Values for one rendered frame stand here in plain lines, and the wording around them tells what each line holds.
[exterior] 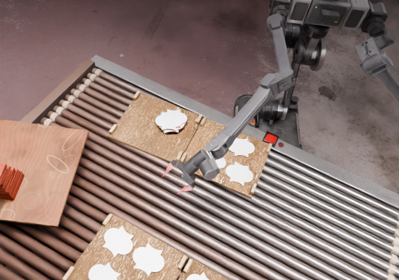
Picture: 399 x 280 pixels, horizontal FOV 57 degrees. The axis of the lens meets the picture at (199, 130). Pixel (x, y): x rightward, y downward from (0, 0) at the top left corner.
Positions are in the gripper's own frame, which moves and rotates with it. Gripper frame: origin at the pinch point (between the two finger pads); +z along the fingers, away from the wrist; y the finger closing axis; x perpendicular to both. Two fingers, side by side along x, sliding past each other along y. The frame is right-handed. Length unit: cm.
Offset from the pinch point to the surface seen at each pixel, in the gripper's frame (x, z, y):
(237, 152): 47, -22, 16
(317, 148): 177, -56, 80
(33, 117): 37, 46, -71
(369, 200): 45, -57, 79
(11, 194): -6, 54, -42
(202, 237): 13.0, 11.2, 29.9
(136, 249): 0.6, 32.7, 11.8
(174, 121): 48, -8, -19
